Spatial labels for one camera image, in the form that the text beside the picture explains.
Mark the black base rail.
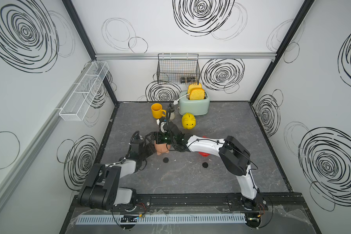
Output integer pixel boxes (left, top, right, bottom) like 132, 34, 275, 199
72, 192, 306, 209

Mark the yellow piggy bank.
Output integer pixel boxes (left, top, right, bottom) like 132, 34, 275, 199
181, 113, 196, 130

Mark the red piggy bank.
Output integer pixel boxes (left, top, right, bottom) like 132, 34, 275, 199
198, 152, 210, 157

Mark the pink piggy bank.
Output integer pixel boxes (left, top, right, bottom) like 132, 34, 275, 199
154, 143, 171, 156

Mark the mint green toaster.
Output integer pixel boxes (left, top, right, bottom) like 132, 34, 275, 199
177, 92, 210, 116

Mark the yellow toast slice front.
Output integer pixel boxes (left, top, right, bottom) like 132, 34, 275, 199
189, 88, 205, 100

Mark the glass sugar jar with spoon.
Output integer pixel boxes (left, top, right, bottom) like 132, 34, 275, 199
167, 103, 175, 121

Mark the white wire shelf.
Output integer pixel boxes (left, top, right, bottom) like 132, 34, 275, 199
59, 61, 109, 121

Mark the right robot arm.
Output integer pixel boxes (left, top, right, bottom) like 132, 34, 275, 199
146, 120, 259, 210

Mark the black corner frame post left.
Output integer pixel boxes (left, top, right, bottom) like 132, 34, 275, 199
62, 0, 119, 107

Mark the yellow toast slice rear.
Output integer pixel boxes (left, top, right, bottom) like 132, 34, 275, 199
187, 83, 202, 94

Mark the black corner frame post right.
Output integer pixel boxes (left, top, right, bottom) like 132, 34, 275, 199
250, 0, 315, 104

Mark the black round plug right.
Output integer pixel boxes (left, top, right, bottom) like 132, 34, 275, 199
202, 162, 209, 168

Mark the white slotted cable duct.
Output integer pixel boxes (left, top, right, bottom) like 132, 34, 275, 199
76, 214, 247, 225

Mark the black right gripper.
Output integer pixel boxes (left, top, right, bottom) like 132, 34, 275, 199
145, 132, 177, 146

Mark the black corner frame post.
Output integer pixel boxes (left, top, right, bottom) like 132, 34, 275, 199
62, 0, 119, 107
250, 0, 315, 104

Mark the yellow toast slice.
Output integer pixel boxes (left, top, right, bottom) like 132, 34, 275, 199
187, 83, 202, 94
189, 88, 205, 100

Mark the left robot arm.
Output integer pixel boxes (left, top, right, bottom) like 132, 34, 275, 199
78, 137, 156, 211

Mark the yellow ceramic mug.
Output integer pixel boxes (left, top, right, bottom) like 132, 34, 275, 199
151, 103, 167, 119

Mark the black wire basket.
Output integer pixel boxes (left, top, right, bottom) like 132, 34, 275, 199
156, 53, 201, 85

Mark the dark item in basket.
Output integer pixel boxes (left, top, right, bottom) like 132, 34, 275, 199
180, 77, 197, 84

